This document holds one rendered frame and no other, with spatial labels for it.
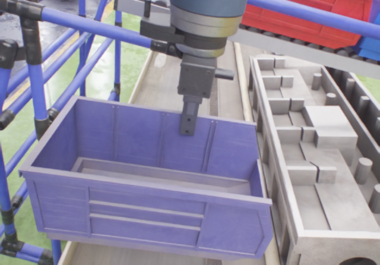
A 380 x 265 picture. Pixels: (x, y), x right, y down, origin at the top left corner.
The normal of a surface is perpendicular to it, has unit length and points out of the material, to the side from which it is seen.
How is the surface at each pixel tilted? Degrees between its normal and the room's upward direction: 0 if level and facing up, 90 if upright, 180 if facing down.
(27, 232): 0
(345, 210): 10
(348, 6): 92
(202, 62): 0
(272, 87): 83
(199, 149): 88
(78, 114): 88
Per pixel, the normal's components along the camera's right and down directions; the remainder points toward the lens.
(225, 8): 0.39, 0.55
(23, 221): 0.15, -0.83
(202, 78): -0.04, 0.54
